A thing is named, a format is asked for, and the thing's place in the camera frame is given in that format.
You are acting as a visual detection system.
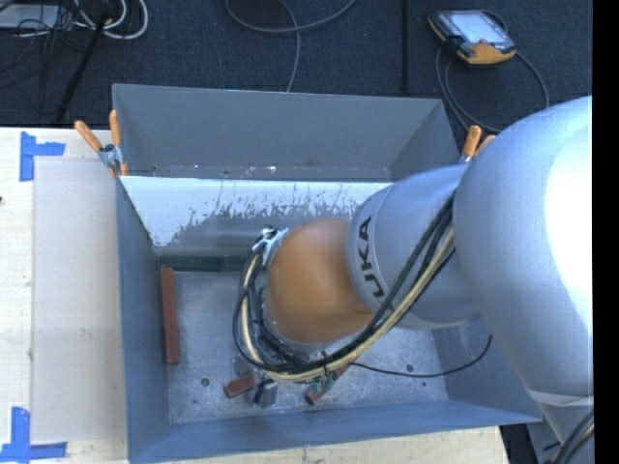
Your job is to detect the pale wood flat board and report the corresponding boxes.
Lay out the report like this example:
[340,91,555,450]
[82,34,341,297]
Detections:
[30,156,128,447]

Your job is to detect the red-brown flat block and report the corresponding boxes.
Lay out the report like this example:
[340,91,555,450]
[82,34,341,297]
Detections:
[222,372,256,400]
[305,363,351,407]
[159,265,183,367]

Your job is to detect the grey metal bin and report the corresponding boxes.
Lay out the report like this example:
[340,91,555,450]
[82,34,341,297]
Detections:
[111,82,544,464]

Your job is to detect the dark green flat block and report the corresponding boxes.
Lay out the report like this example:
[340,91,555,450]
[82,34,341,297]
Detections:
[159,254,251,274]

